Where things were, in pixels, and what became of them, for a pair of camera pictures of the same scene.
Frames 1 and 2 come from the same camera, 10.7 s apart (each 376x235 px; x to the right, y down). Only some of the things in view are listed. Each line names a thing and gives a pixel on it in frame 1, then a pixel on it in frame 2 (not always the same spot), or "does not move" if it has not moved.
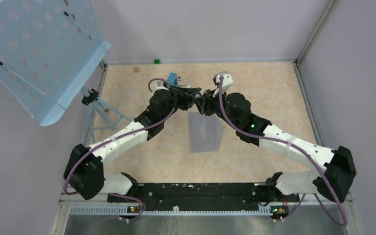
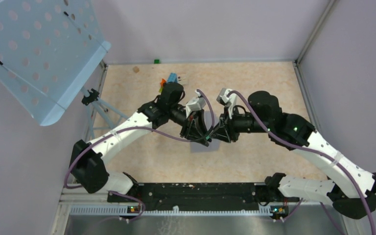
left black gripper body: [179, 99] -> [179, 116]
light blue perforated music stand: [43, 52] does not move
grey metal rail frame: [123, 210] does not move
